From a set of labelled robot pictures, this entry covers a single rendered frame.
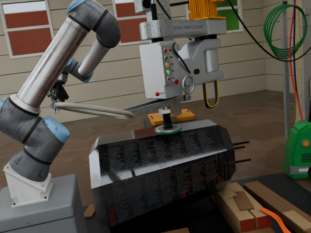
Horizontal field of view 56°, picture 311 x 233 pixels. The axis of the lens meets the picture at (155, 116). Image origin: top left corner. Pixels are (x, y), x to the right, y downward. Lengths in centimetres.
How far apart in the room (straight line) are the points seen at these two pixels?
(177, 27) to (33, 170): 146
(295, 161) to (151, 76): 187
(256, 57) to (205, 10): 722
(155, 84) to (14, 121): 113
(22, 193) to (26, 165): 13
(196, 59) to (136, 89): 617
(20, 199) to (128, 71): 725
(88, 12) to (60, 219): 92
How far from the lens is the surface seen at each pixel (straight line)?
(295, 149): 338
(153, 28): 219
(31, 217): 146
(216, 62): 278
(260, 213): 246
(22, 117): 145
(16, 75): 870
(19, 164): 151
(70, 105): 169
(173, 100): 232
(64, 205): 143
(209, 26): 267
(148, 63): 225
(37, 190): 151
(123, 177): 222
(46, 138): 146
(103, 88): 851
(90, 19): 139
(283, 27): 463
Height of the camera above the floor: 144
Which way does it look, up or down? 11 degrees down
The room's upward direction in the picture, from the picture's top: 7 degrees counter-clockwise
